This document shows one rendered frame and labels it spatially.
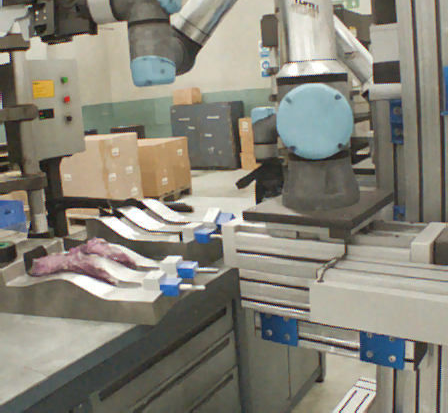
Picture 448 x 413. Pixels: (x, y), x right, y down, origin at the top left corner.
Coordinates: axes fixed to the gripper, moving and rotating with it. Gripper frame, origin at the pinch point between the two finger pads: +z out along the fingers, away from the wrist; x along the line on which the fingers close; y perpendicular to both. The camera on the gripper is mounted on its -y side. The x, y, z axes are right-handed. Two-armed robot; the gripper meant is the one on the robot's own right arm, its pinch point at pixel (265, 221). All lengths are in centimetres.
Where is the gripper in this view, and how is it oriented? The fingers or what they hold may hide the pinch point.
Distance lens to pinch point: 164.5
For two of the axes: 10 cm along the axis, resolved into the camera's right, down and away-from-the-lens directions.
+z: 0.9, 9.8, 1.8
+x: 5.5, -2.0, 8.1
